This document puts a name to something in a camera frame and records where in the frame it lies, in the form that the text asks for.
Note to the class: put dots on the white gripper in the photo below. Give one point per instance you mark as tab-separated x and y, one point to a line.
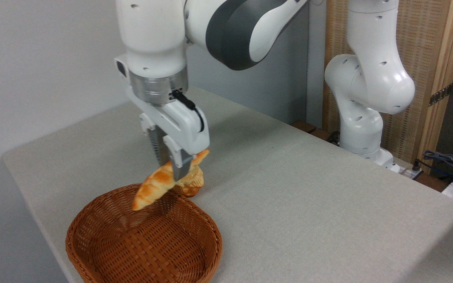
181	125

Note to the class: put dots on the long braided bread loaf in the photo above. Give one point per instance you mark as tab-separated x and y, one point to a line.
153	188

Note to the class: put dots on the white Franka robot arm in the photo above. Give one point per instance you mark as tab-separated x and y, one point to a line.
368	78

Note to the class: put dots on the small round bread bun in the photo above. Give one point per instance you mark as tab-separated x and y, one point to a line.
193	184

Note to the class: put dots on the brown wicker basket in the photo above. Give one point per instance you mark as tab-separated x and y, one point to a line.
163	255

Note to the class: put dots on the wooden base blocks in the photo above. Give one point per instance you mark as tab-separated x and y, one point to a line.
307	127

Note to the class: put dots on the grey tablecloth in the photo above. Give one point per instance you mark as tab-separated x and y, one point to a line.
309	204

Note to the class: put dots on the metal screen hinge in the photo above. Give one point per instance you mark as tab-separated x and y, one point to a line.
441	94

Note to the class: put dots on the woven screen with wooden frame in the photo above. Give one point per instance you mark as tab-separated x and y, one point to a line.
427	47

